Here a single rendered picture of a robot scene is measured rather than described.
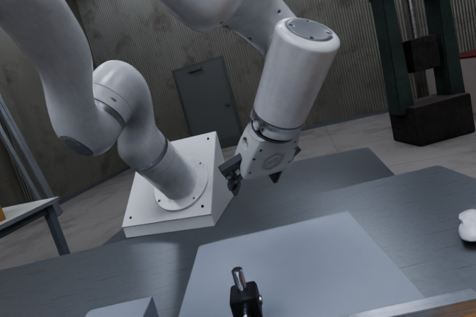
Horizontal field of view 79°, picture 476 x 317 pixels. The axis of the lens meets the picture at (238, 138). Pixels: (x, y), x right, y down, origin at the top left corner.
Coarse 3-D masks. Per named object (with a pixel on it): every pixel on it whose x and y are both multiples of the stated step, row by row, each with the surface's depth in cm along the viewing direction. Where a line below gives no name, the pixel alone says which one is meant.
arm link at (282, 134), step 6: (252, 108) 45; (252, 114) 45; (258, 120) 43; (258, 126) 43; (264, 126) 43; (270, 126) 42; (300, 126) 43; (264, 132) 43; (270, 132) 43; (276, 132) 43; (282, 132) 42; (288, 132) 43; (294, 132) 43; (270, 138) 44; (276, 138) 43; (282, 138) 43; (288, 138) 44
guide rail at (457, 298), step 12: (420, 300) 25; (432, 300) 25; (444, 300) 24; (456, 300) 24; (468, 300) 24; (360, 312) 25; (372, 312) 25; (384, 312) 25; (396, 312) 24; (408, 312) 24; (420, 312) 24; (432, 312) 24; (444, 312) 24; (456, 312) 24; (468, 312) 24
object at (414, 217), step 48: (336, 192) 84; (384, 192) 76; (432, 192) 70; (144, 240) 86; (192, 240) 78; (384, 240) 56; (432, 240) 53; (0, 288) 79; (48, 288) 72; (96, 288) 66; (144, 288) 61; (432, 288) 42
